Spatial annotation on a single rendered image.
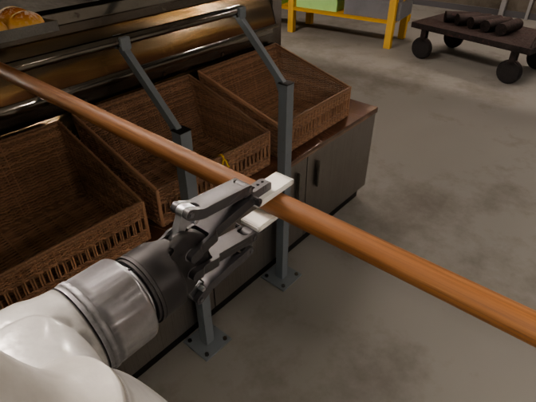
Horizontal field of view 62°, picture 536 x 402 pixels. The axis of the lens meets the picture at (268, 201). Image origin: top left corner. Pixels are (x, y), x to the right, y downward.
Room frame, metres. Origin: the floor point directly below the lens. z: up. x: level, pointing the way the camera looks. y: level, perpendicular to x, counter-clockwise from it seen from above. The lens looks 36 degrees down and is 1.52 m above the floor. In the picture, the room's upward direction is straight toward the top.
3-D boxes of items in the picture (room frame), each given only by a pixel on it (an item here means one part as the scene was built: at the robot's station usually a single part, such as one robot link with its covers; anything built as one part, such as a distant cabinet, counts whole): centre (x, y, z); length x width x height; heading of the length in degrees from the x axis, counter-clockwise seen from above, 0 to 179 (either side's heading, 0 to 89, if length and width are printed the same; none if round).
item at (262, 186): (0.43, 0.02, 1.23); 0.05 x 0.01 x 0.03; 140
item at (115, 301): (0.27, 0.15, 1.20); 0.09 x 0.06 x 0.09; 50
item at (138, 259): (0.33, 0.10, 1.20); 0.09 x 0.07 x 0.08; 140
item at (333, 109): (1.97, -0.04, 0.72); 0.56 x 0.49 x 0.28; 140
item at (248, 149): (1.51, 0.35, 0.72); 0.56 x 0.49 x 0.28; 139
